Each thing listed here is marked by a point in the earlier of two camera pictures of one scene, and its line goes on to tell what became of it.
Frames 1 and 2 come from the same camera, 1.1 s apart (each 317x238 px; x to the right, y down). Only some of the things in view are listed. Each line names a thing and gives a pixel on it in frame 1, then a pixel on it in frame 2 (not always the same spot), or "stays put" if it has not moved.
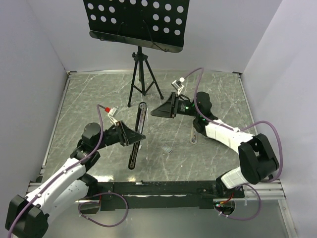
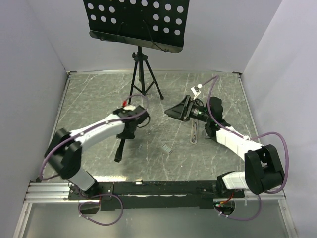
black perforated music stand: [158, 25] stays put
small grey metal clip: [167, 148] stays put
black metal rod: [140, 123] -> [118, 157]
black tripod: [140, 57] stays put
